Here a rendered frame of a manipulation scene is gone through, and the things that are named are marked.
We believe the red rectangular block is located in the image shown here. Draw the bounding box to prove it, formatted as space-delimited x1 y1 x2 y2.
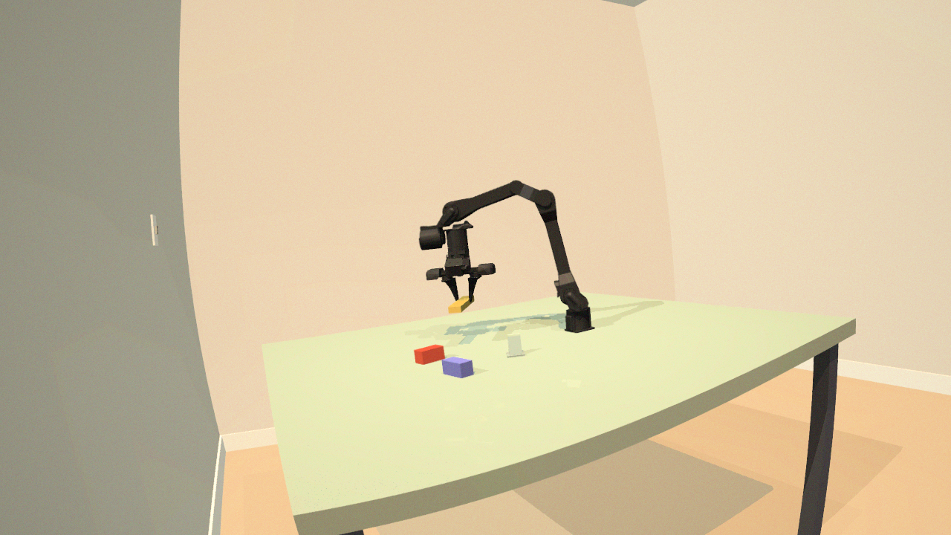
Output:
414 344 445 365

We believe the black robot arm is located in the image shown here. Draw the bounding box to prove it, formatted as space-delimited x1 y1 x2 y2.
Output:
419 180 594 333

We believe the orange bar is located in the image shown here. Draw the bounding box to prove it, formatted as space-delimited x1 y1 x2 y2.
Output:
448 295 475 314

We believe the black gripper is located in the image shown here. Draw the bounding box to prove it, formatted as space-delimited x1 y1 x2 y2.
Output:
426 245 496 302

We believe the purple block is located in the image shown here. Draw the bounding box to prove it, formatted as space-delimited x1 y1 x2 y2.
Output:
442 357 474 378

